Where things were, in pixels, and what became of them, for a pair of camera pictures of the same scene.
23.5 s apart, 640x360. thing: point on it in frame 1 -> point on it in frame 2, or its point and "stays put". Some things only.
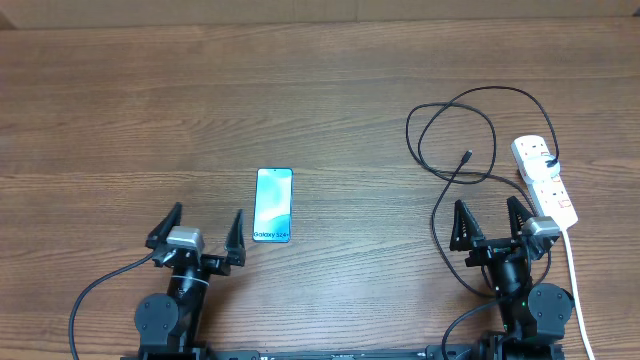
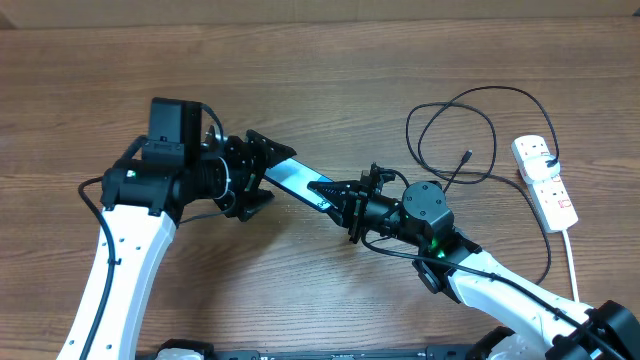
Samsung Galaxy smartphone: (273, 205) -> (293, 177)
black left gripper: (159, 231) -> (253, 160)
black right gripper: (487, 248) -> (341, 194)
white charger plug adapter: (538, 170) stays put
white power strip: (548, 194) stays put
